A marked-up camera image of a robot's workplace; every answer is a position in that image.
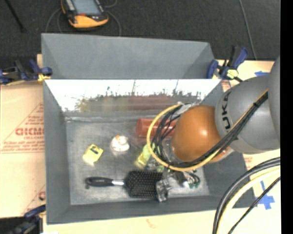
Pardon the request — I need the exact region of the grey metal bin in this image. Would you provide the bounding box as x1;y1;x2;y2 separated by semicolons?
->
41;33;256;224

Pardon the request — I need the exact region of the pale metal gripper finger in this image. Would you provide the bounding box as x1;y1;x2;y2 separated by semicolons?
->
157;190;169;203
155;177;173;193

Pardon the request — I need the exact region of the brown cardboard board, red print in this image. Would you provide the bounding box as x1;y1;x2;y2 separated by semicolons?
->
0;53;47;219

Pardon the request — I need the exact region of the black cylinder on white bracket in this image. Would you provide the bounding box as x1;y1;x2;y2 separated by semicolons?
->
173;170;190;188

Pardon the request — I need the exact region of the black hairbrush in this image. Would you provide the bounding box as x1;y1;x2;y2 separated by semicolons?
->
84;170;165;199

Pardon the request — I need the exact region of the white toy duck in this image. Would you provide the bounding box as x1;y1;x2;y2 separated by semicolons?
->
110;135;131;153

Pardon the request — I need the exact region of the yellow-green toy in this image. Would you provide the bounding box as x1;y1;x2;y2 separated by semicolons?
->
136;144;154;168

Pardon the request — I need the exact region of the yellow block with black mark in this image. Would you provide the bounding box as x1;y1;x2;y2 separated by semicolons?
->
82;143;104;166

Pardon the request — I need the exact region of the red-brown flat block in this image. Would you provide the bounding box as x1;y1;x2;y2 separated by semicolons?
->
136;117;179;139

